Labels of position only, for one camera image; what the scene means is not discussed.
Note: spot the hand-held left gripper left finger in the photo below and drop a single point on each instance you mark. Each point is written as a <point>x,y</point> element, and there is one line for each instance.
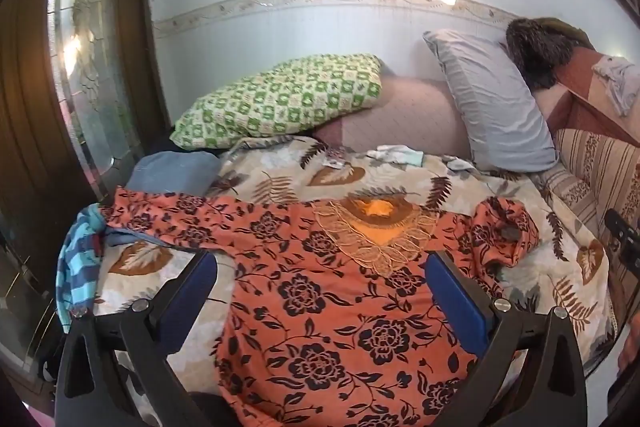
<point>192,292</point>

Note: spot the folded blue towel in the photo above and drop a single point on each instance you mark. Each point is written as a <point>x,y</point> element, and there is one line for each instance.
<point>170,174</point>

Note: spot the blue striped cloth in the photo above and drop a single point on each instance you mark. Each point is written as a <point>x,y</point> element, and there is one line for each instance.
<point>75,267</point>

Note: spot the dark furry cushion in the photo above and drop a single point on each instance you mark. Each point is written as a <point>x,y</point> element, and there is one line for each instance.
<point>540,52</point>

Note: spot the green checkered pillow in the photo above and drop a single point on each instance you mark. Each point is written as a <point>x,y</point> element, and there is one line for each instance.
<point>280,99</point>

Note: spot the small grey cloth piece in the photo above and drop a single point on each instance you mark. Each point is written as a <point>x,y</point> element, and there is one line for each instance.
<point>460,163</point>

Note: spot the leaf print blanket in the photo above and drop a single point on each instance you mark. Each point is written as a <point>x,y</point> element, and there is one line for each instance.
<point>280,177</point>

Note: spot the wooden door with glass panel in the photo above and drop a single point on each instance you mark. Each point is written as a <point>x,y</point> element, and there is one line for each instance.
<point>30,132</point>

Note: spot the white glove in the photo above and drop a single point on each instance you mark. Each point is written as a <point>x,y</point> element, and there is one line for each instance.
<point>397,154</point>

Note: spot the orange floral shirt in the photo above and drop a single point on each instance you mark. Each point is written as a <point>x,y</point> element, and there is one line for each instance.
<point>320,307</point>

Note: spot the brown striped blanket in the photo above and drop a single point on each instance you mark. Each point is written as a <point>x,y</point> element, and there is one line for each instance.
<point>600,162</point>

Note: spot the grey pillow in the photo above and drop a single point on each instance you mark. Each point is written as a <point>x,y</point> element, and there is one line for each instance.
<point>490,107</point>

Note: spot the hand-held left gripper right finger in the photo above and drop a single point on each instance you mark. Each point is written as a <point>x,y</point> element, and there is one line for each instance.
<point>455,294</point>

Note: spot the pink mattress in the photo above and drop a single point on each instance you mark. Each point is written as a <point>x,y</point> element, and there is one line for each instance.
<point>415,117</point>

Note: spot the small clear packet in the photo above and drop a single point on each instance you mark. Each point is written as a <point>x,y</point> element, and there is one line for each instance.
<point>335,159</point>

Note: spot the person's right forearm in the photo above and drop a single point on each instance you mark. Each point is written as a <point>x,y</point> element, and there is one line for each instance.
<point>631,347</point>

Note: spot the crumpled white cloth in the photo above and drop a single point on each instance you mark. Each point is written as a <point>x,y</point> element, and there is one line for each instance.
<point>617,82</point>

